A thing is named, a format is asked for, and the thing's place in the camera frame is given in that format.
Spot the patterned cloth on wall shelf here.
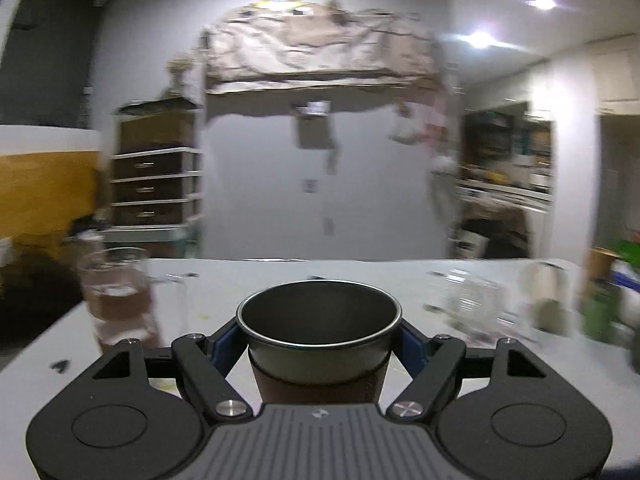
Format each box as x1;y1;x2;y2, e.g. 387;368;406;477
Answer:
201;0;444;96

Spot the cream cup with brown sleeve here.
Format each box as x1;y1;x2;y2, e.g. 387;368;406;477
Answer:
235;280;402;404

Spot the glass fish tank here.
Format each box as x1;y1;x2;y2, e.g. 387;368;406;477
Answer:
115;96;201;154

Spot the tall glass with brown bands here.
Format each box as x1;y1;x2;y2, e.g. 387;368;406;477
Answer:
78;247;160;353

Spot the clear glass mug lying down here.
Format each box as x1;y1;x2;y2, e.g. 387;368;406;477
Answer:
425;269;527;344

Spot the cream cup lying on side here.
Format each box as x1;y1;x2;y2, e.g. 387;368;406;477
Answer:
518;260;570;337

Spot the dried flower vase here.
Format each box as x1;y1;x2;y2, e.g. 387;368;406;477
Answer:
166;52;194;96

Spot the dark drawer cabinet white frame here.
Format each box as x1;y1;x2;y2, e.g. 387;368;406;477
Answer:
110;146;203;228

